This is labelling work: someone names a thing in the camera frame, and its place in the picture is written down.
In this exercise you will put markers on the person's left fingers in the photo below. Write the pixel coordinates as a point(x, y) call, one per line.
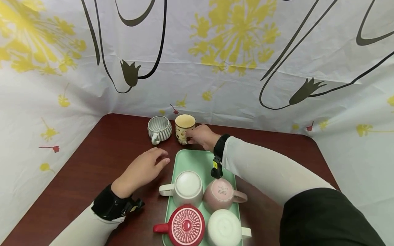
point(160, 158)

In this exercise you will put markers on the person's right hand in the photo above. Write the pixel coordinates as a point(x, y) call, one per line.
point(204, 136)

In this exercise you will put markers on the green tray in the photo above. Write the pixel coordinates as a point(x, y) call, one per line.
point(192, 160)

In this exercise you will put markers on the pink mug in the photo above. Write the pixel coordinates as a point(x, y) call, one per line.
point(221, 194)

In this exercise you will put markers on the grey striped mug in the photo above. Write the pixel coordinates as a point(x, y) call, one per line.
point(160, 128)

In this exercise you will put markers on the person's right forearm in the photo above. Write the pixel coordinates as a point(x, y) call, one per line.
point(277, 174)

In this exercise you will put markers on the red patterned mug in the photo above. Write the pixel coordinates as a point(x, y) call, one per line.
point(186, 226)

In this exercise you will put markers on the person's left forearm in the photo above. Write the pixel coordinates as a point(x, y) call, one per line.
point(89, 229)

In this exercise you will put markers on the person's right fingers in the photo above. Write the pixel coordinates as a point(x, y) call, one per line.
point(192, 138)

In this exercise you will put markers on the black wrist band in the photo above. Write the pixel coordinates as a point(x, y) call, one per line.
point(109, 205)
point(220, 147)

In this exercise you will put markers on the white mug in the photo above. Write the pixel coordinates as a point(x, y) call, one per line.
point(187, 186)
point(224, 229)

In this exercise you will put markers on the yellow dotted cup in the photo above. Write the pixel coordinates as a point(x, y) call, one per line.
point(183, 124)

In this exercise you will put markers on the person's left hand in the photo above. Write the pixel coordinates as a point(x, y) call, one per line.
point(138, 172)

